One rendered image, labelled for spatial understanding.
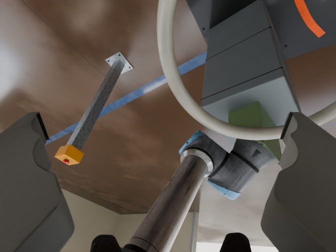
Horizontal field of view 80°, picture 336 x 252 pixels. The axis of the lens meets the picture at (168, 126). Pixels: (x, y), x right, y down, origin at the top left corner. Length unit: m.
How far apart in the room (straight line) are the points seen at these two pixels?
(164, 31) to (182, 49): 1.48
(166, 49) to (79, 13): 1.67
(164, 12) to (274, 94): 0.75
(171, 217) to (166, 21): 0.51
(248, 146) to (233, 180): 0.16
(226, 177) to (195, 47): 1.22
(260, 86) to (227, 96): 0.15
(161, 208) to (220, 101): 0.60
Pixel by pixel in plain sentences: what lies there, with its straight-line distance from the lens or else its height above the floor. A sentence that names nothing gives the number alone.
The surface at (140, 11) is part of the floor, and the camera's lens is 1.80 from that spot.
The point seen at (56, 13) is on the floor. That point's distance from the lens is 2.15.
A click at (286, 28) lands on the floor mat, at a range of 1.83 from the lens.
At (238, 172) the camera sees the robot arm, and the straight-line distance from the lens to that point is 0.95.
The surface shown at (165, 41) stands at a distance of 0.39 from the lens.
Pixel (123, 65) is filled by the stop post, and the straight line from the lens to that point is 2.09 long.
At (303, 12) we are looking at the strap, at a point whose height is 0.02.
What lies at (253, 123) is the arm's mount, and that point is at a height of 0.97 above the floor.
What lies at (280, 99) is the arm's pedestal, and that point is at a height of 0.85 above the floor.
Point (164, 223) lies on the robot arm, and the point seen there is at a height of 1.46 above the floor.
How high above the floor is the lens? 1.59
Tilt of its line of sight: 37 degrees down
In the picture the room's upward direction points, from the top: 167 degrees counter-clockwise
